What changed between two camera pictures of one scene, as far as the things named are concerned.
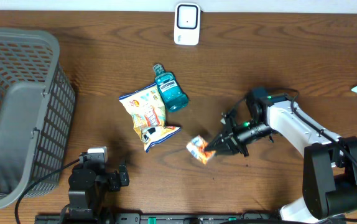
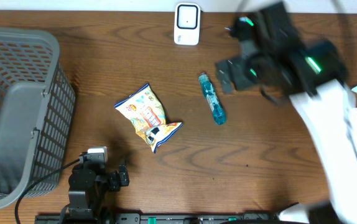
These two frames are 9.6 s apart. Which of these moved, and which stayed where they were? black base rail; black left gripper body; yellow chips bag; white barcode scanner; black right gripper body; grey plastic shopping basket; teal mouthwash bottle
Moved: yellow chips bag; teal mouthwash bottle; black right gripper body
Stayed: black left gripper body; white barcode scanner; black base rail; grey plastic shopping basket
